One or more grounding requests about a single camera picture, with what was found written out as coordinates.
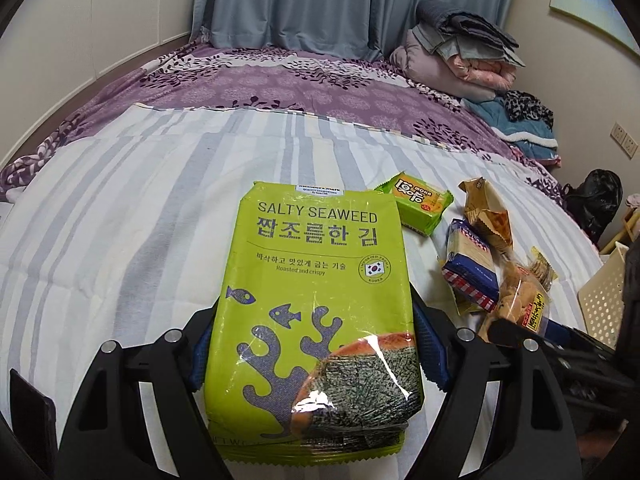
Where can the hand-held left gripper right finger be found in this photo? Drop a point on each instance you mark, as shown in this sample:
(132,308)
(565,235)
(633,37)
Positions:
(431,347)

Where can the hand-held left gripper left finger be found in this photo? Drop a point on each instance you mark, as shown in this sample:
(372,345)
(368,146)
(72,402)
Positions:
(199,360)

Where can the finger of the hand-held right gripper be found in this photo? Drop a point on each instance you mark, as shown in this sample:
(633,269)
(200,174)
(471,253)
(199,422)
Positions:
(595,375)
(555,335)

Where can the cream perforated plastic basket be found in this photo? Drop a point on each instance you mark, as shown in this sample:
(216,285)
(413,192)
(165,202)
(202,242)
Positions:
(600,305)

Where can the clear cookie bag yellow label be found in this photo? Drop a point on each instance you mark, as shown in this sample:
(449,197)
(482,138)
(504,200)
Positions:
(520,295)

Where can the blue and white cracker packet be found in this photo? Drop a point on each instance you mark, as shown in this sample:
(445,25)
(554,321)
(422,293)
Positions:
(472,260)

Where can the brown snack wrapper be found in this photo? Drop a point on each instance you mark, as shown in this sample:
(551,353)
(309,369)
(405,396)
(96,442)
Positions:
(487,210)

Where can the large green seaweed packet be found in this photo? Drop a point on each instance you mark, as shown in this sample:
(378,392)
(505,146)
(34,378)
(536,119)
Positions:
(310,270)

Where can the small green snack packet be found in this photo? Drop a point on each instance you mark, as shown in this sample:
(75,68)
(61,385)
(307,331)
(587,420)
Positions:
(417,202)

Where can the pink cloth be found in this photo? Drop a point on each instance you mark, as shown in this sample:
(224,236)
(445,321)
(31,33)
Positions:
(634,202)

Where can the black bag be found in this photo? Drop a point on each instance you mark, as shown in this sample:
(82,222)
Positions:
(595,200)

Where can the grey striped white blanket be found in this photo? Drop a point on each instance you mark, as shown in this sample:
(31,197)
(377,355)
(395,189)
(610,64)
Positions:
(125,220)

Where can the dark brown board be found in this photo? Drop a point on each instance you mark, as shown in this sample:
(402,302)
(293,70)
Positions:
(32,410)

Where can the leopard print cloth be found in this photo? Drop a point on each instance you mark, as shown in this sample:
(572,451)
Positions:
(527,105)

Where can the pink floral quilt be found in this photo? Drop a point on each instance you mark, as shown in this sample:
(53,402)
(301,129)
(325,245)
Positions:
(480,75)

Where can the purple floral bedsheet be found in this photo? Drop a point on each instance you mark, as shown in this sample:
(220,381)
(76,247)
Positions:
(300,85)

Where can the grey-green folded sheet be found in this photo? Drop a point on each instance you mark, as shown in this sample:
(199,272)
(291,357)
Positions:
(480,50)

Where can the dark grey folded blanket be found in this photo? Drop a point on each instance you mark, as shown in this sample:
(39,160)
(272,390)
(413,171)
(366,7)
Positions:
(460,17)

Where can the blue-grey curtain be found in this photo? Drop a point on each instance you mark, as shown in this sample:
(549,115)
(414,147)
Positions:
(300,5)

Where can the yellow wooden frame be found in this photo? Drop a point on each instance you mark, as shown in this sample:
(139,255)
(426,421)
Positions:
(620,235)

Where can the beige wall socket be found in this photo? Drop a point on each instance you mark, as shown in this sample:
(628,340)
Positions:
(625,139)

